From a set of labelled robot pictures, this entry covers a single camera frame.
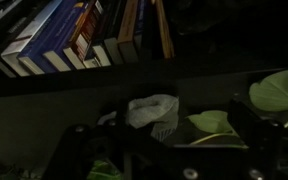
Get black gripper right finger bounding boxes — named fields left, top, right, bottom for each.
left=228, top=99, right=283, bottom=180

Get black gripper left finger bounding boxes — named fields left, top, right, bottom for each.
left=42, top=99, right=132, bottom=180

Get woven bamboo basket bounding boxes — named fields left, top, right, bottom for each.
left=150, top=0, right=175, bottom=59

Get books on upper right shelf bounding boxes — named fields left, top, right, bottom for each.
left=0, top=0, right=148, bottom=78

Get green pothos plant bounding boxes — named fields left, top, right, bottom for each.
left=87, top=68, right=288, bottom=180

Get grey white sock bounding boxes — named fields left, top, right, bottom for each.
left=97, top=93, right=180, bottom=143

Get black cube bookshelf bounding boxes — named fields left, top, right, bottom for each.
left=0, top=0, right=288, bottom=175

